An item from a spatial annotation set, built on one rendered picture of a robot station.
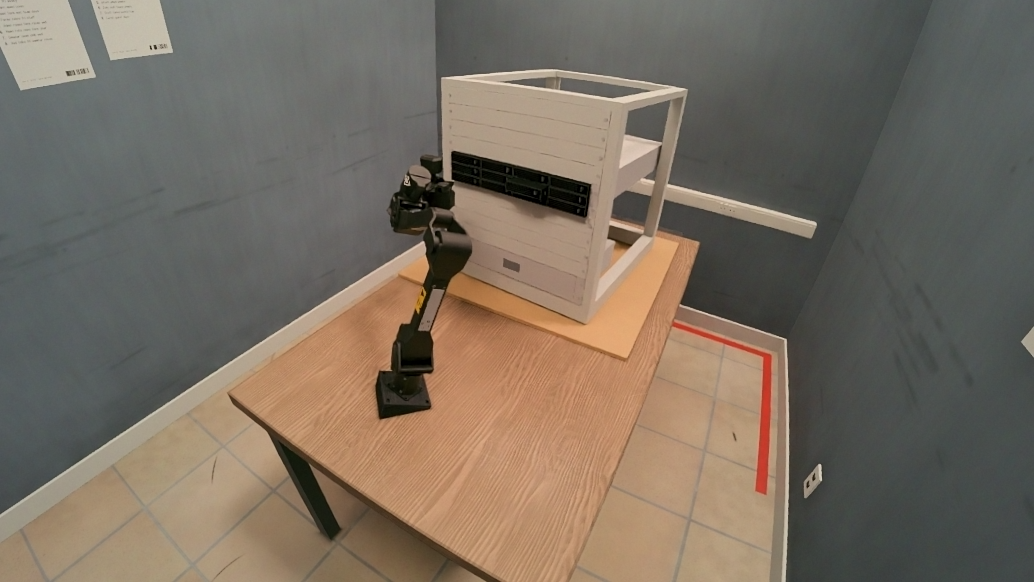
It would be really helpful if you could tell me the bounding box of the tan flat board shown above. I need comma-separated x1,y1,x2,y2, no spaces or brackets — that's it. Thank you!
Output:
398,237,679,361

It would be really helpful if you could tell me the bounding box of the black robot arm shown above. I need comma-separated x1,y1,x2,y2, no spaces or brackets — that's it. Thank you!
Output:
386,165,473,401

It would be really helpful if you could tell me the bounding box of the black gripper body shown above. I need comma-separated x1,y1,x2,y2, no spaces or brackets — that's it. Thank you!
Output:
420,154,443,202

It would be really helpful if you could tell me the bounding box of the white equipment rack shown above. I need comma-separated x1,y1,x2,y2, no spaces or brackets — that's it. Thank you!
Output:
440,69,688,324

